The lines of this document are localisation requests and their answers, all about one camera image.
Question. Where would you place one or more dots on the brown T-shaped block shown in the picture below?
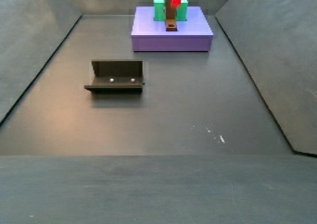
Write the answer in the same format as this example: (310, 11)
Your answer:
(169, 16)

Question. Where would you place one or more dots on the black angled bracket stand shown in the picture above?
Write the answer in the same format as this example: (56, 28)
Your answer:
(116, 76)

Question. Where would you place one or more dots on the left green block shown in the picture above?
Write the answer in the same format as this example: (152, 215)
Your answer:
(159, 10)

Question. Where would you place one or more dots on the green block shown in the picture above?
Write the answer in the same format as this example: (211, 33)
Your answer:
(180, 14)
(159, 10)

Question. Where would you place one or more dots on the purple board base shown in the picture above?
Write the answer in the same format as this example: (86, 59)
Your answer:
(149, 37)

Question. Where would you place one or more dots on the right green block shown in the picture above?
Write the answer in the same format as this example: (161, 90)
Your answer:
(180, 14)

